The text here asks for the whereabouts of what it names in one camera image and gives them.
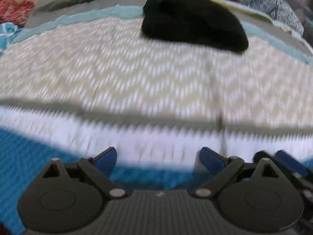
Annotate black pants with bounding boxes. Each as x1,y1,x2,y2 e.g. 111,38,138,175
142,0,249,53

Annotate chevron patterned bedsheet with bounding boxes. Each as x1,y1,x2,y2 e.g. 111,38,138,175
1,0,312,234

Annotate teal wavy pattern pillow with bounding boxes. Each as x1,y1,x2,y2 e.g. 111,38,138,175
0,22,23,56

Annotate blue white patterned blanket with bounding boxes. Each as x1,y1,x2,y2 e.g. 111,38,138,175
239,0,304,35

